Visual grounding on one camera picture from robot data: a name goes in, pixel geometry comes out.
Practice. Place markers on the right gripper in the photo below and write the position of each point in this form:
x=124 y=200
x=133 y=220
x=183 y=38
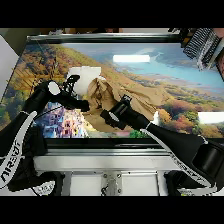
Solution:
x=115 y=116

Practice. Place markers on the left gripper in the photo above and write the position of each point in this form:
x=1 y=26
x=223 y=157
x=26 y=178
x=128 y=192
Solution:
x=78 y=104

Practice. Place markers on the tan garment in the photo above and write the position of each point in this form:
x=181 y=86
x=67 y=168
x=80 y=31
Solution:
x=140 y=96

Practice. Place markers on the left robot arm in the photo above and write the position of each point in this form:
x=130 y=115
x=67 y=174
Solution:
x=31 y=100

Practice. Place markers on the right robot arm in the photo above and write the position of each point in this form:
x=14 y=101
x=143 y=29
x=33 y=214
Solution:
x=180 y=143

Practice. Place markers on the black and white checked shirt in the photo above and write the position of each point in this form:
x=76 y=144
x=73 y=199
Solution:
x=200 y=45

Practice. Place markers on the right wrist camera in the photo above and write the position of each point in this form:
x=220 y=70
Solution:
x=126 y=99

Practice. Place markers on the silver frame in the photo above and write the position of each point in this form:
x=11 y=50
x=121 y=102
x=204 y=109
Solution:
x=100 y=163

